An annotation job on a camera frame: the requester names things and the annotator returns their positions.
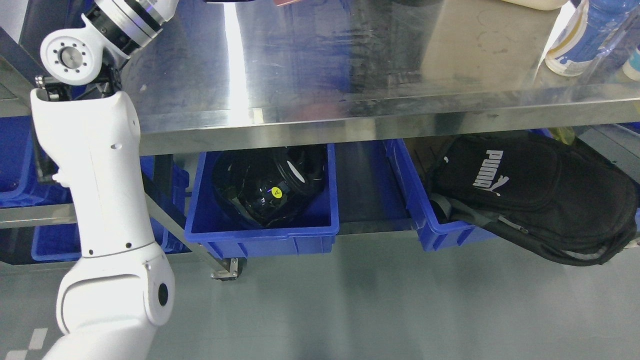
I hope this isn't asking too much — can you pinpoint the pink plastic storage box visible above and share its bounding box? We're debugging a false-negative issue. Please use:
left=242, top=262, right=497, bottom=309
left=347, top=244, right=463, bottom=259
left=273, top=0, right=298, bottom=7

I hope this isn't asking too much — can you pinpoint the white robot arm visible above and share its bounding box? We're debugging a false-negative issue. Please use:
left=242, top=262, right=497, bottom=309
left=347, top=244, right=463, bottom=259
left=30, top=0, right=178, bottom=360

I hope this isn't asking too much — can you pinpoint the blue bin with helmet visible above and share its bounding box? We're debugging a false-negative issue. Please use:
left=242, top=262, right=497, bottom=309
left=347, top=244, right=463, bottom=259
left=185, top=144, right=339, bottom=259

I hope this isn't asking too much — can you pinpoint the black helmet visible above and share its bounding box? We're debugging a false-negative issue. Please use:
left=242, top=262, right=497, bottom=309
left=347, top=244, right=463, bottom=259
left=210, top=145, right=329, bottom=230

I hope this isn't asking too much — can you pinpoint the blue bin with backpack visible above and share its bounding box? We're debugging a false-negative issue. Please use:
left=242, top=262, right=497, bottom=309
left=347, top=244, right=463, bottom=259
left=382, top=139, right=497, bottom=252

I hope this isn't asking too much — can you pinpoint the black Puma backpack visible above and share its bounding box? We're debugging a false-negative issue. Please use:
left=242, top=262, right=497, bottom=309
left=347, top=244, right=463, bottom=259
left=423, top=131, right=639, bottom=267

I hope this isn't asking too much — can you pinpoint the blue bin lower left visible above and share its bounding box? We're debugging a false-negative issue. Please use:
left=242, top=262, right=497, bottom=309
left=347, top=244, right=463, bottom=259
left=30, top=163, right=190, bottom=262

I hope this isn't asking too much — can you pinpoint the blue bin far left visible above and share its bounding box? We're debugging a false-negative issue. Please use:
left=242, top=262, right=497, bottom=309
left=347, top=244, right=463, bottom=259
left=0, top=116, right=46, bottom=208

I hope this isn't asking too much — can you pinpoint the blue white plastic bottle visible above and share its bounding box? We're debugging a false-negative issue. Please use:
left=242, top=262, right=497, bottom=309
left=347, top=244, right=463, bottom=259
left=544, top=0, right=639, bottom=77

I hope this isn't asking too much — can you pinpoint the teal white cup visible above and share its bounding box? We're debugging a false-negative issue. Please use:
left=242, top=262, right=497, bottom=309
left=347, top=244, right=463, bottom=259
left=622, top=45, right=640, bottom=82

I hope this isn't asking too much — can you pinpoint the steel shelf frame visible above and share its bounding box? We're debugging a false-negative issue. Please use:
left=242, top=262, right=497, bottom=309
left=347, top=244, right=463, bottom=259
left=0, top=0, right=640, bottom=281

